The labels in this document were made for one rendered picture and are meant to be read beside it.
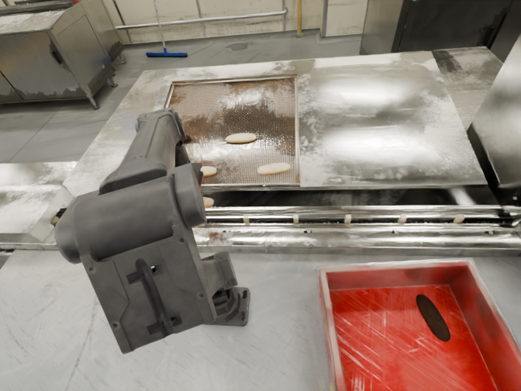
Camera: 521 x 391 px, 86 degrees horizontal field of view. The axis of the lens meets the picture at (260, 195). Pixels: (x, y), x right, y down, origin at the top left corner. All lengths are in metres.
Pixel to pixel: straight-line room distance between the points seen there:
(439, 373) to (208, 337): 0.47
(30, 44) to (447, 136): 3.32
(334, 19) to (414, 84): 2.98
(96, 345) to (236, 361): 0.33
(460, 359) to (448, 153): 0.54
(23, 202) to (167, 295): 0.90
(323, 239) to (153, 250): 0.57
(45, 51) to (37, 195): 2.49
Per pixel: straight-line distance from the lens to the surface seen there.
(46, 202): 1.04
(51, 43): 3.38
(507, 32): 2.66
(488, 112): 1.02
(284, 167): 0.85
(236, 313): 0.70
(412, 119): 1.05
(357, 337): 0.70
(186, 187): 0.23
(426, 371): 0.72
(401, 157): 0.93
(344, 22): 4.12
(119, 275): 0.24
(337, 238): 0.75
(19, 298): 1.02
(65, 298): 0.93
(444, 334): 0.75
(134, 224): 0.23
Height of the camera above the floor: 1.49
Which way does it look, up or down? 49 degrees down
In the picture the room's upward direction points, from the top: 9 degrees counter-clockwise
